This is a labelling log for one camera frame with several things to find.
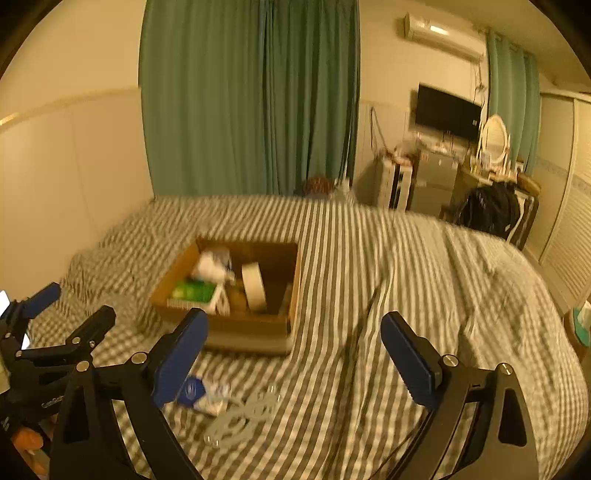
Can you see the black wall television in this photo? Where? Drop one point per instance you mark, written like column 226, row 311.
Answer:
column 447, row 113

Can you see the black bag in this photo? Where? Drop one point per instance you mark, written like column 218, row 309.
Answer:
column 493, row 209

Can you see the green curtain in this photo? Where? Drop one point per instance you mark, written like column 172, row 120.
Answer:
column 249, row 97
column 514, row 94

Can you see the blue white packet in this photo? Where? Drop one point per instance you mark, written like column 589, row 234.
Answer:
column 204, row 396

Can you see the lit smartphone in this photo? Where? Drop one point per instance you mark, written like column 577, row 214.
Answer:
column 4, row 304

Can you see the cardboard box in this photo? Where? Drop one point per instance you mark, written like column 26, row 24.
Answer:
column 270, row 332

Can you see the small grey fridge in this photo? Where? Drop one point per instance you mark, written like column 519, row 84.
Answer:
column 434, row 181

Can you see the white green medicine box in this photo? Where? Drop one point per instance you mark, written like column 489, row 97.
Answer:
column 207, row 296

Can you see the large water bottle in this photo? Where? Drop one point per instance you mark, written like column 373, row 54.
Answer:
column 343, row 192

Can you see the white air conditioner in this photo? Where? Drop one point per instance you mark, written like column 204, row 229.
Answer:
column 453, row 41

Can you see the white plastic bottle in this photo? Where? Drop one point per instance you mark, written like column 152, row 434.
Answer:
column 213, row 266

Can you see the tape roll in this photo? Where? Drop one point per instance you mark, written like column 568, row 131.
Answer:
column 252, row 281

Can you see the oval white mirror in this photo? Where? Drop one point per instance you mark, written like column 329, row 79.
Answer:
column 494, row 142

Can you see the white suitcase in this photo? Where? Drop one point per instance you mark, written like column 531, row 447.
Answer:
column 394, row 178

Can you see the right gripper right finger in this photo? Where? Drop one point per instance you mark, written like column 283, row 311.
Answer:
column 500, row 443

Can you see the brown patterned cushion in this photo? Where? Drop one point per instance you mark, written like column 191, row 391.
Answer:
column 318, row 187

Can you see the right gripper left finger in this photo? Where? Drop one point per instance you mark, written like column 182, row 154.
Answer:
column 153, row 379

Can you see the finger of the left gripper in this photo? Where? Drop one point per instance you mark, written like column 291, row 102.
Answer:
column 79, row 345
column 39, row 299

